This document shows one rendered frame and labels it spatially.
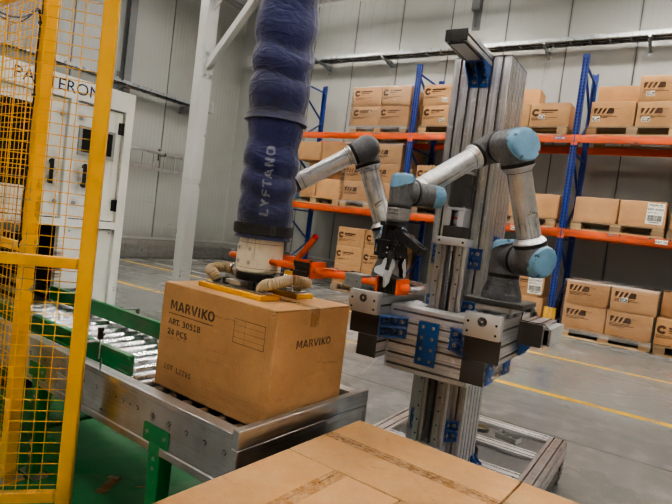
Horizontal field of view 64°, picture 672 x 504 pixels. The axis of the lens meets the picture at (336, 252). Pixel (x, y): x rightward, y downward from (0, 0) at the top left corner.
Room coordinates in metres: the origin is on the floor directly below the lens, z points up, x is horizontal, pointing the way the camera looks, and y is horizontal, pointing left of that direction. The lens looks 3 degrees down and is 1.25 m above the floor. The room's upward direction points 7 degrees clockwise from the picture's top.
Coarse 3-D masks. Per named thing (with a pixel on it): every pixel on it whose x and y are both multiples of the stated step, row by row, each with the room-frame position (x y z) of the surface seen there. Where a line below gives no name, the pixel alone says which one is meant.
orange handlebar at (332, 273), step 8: (232, 256) 2.11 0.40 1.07; (288, 256) 2.24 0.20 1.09; (272, 264) 1.98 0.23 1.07; (280, 264) 1.95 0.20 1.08; (288, 264) 1.93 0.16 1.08; (320, 272) 1.84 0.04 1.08; (328, 272) 1.82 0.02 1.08; (336, 272) 1.80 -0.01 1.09; (344, 272) 1.83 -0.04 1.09; (368, 280) 1.72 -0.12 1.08; (400, 288) 1.65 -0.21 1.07; (408, 288) 1.66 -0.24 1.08
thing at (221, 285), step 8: (208, 280) 2.04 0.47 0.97; (224, 280) 2.01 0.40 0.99; (216, 288) 1.98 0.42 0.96; (224, 288) 1.95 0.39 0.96; (232, 288) 1.94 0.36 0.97; (240, 288) 1.94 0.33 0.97; (248, 288) 1.93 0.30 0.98; (248, 296) 1.88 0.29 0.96; (256, 296) 1.85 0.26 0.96; (264, 296) 1.86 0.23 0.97; (272, 296) 1.89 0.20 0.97
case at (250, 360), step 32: (192, 288) 1.95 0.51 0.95; (192, 320) 1.94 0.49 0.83; (224, 320) 1.84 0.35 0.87; (256, 320) 1.75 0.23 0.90; (288, 320) 1.74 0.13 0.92; (320, 320) 1.88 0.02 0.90; (160, 352) 2.04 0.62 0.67; (192, 352) 1.93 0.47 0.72; (224, 352) 1.83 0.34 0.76; (256, 352) 1.74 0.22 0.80; (288, 352) 1.75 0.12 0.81; (320, 352) 1.89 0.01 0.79; (160, 384) 2.03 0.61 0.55; (192, 384) 1.92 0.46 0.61; (224, 384) 1.82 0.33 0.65; (256, 384) 1.73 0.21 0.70; (288, 384) 1.77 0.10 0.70; (320, 384) 1.91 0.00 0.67; (256, 416) 1.72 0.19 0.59
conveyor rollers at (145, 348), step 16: (48, 304) 3.24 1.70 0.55; (64, 304) 3.32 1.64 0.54; (64, 320) 2.88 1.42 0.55; (96, 320) 3.01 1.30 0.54; (96, 336) 2.64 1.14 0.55; (112, 336) 2.71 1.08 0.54; (128, 336) 2.70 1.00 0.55; (144, 336) 2.76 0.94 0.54; (128, 352) 2.48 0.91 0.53; (144, 352) 2.46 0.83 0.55; (144, 368) 2.25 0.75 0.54; (192, 400) 1.91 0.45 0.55; (224, 416) 1.80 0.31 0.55
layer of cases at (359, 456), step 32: (320, 448) 1.65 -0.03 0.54; (352, 448) 1.68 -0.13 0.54; (384, 448) 1.71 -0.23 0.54; (416, 448) 1.74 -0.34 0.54; (224, 480) 1.37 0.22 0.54; (256, 480) 1.40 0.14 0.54; (288, 480) 1.42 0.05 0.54; (320, 480) 1.44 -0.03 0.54; (352, 480) 1.46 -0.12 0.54; (384, 480) 1.49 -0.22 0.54; (416, 480) 1.51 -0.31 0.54; (448, 480) 1.53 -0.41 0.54; (480, 480) 1.56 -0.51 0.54; (512, 480) 1.59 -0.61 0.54
